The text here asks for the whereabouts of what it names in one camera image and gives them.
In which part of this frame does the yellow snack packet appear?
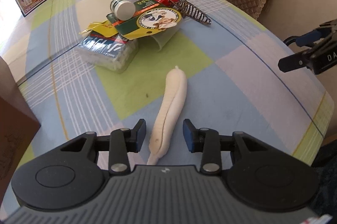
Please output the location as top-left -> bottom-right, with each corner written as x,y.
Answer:
80,20 -> 118,37

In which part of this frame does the green yellow card package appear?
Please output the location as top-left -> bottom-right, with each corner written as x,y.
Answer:
107,0 -> 182,40

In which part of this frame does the brown white storage box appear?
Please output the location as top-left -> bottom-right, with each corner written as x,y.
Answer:
0,59 -> 41,196

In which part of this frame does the small silver lid jar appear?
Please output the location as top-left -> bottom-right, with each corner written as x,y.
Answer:
110,0 -> 136,21

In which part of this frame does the blue toothpick box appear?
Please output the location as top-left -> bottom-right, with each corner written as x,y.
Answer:
76,31 -> 139,73

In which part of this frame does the red small packet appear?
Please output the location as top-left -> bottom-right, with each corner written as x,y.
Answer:
155,0 -> 178,8

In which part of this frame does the leopard print hair clip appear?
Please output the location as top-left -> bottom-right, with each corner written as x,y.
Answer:
173,0 -> 211,25

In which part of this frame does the checked pastel tablecloth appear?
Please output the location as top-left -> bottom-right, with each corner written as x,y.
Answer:
1,0 -> 334,163

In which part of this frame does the white feather hair clip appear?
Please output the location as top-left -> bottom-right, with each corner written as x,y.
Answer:
147,66 -> 187,165

